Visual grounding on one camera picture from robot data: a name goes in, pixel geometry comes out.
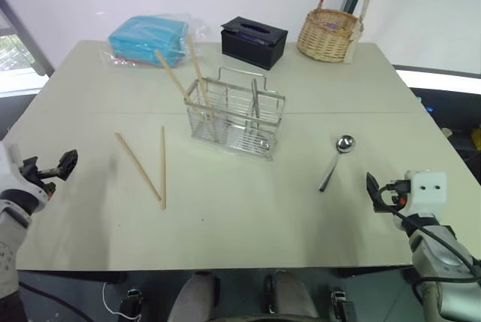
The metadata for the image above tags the black floor cable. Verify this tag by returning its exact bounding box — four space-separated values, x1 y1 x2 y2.
17 279 93 322

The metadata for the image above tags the metal wire cutlery rack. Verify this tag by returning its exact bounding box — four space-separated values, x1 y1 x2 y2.
184 66 287 163

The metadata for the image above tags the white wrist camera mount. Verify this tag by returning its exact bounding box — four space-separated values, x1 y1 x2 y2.
404 170 449 218
0 142 50 210

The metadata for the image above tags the grey window frame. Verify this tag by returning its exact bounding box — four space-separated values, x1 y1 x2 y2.
0 0 56 79

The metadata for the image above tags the wicker basket with handle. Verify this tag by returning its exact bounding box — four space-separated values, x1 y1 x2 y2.
296 0 375 65

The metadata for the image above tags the blue cloth pack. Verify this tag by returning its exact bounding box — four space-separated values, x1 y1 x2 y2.
107 15 190 69

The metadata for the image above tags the grey rounded shape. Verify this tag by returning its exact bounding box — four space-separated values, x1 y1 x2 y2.
167 270 222 322
262 269 321 322

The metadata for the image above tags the metal spoon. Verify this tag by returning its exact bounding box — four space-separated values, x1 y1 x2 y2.
251 77 271 150
318 134 357 193

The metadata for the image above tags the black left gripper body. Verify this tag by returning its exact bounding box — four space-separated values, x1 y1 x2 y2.
20 156 58 196

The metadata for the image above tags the black table clamp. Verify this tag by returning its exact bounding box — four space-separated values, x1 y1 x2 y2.
118 286 144 321
328 288 357 322

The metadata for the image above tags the wooden chopstick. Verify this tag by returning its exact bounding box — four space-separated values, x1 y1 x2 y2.
161 126 168 211
186 34 212 127
154 49 200 112
114 132 162 202

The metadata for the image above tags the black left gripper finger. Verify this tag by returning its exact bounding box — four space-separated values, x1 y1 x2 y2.
55 163 75 182
59 149 79 172

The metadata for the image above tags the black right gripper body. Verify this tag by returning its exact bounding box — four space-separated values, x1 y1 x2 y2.
378 178 413 213

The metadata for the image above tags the thin white cord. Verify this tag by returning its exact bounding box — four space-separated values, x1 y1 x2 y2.
101 281 141 320

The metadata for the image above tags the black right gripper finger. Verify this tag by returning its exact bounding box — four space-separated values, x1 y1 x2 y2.
372 196 396 214
366 172 380 203

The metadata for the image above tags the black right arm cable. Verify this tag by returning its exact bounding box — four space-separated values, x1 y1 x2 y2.
377 183 481 300

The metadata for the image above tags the blue packet in plastic bag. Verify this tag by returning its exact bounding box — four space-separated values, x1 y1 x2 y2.
98 11 216 71

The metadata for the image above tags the yellow object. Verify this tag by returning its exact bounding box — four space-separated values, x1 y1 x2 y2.
470 123 481 153

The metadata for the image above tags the white side table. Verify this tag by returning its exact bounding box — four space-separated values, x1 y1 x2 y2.
392 63 481 96

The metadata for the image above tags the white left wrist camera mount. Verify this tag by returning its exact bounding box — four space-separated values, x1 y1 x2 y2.
0 142 50 210

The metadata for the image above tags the black tissue box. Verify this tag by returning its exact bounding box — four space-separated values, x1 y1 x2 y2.
219 16 289 71

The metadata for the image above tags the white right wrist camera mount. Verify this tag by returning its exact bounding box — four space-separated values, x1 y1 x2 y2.
404 170 449 218

